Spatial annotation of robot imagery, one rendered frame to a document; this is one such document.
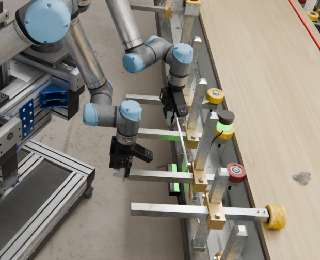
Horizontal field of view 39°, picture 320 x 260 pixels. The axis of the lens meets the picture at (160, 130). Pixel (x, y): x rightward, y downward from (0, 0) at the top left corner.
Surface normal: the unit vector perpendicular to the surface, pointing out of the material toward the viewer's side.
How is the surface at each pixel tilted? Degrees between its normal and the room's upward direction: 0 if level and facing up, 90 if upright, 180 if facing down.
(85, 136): 0
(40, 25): 85
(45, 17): 85
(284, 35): 0
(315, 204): 0
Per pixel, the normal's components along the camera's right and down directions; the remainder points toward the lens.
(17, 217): 0.14, -0.76
